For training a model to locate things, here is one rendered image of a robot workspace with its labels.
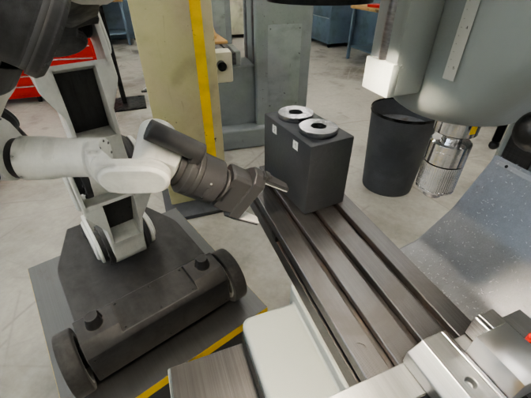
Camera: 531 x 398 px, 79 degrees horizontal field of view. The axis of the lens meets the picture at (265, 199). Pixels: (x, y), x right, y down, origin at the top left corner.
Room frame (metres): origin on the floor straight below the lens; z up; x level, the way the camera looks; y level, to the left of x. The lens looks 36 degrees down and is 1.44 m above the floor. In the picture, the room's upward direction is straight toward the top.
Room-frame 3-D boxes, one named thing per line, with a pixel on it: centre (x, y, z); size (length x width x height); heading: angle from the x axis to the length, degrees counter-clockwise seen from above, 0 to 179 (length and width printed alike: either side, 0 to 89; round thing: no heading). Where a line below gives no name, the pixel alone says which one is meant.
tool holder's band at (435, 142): (0.36, -0.23, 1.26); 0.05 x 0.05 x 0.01
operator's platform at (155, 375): (0.83, 0.50, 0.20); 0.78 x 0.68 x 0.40; 38
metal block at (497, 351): (0.19, -0.29, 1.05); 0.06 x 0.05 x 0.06; 22
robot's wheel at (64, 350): (0.47, 0.56, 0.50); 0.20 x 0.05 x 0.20; 38
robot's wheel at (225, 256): (0.80, 0.14, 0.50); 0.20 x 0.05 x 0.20; 38
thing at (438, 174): (0.36, -0.23, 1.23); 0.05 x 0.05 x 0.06
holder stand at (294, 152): (0.74, -0.10, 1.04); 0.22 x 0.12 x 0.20; 27
